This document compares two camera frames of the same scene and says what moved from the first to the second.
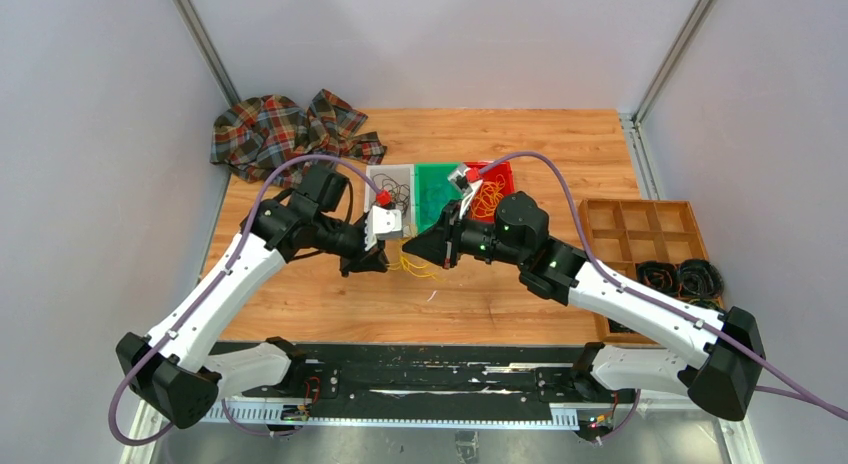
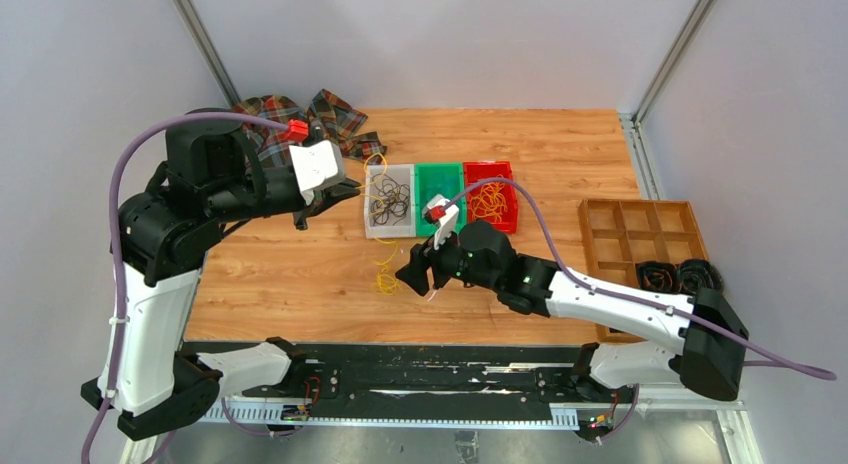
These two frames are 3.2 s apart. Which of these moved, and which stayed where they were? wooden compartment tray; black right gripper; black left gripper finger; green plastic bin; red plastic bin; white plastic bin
Moved: black right gripper; black left gripper finger
Stayed: red plastic bin; wooden compartment tray; white plastic bin; green plastic bin
